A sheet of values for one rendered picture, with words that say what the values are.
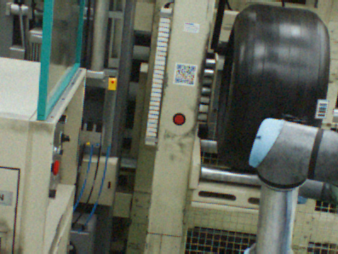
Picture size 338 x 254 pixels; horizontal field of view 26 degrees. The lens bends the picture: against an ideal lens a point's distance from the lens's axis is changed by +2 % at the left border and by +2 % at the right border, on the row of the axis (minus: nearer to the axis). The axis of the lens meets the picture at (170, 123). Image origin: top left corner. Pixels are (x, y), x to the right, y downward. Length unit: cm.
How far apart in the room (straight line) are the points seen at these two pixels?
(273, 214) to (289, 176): 14
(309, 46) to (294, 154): 80
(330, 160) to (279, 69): 75
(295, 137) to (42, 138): 56
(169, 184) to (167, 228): 17
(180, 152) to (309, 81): 54
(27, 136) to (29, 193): 13
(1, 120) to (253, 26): 100
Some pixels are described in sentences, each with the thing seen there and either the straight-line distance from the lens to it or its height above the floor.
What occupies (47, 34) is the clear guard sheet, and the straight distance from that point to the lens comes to 161.
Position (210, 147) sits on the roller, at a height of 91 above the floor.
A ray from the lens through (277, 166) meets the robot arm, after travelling 163.
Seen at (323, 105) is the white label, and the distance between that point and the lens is 234.
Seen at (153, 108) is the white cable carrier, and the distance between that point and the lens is 251.
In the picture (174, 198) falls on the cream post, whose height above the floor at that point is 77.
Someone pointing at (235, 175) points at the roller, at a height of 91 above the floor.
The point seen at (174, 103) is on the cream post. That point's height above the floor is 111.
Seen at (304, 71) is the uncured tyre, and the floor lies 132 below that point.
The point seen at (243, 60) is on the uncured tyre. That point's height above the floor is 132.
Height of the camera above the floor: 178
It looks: 17 degrees down
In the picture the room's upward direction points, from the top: 7 degrees clockwise
